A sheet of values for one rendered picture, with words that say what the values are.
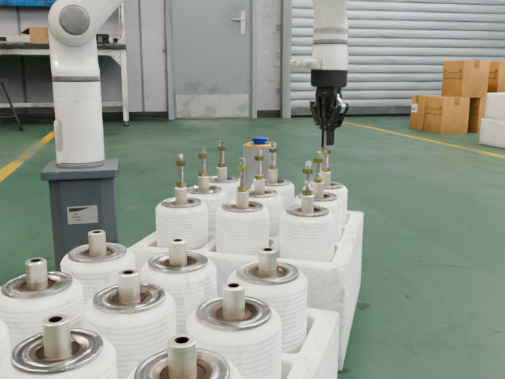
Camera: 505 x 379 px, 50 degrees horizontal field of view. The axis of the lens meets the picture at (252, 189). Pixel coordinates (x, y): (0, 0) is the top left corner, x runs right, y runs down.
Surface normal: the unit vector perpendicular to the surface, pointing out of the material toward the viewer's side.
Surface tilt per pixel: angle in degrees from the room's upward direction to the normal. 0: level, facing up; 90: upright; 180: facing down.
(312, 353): 0
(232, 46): 90
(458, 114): 90
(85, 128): 90
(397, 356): 0
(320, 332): 0
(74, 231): 88
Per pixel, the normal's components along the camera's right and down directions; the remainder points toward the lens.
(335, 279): -0.27, 0.20
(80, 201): 0.28, 0.22
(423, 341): 0.00, -0.98
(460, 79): -0.97, 0.05
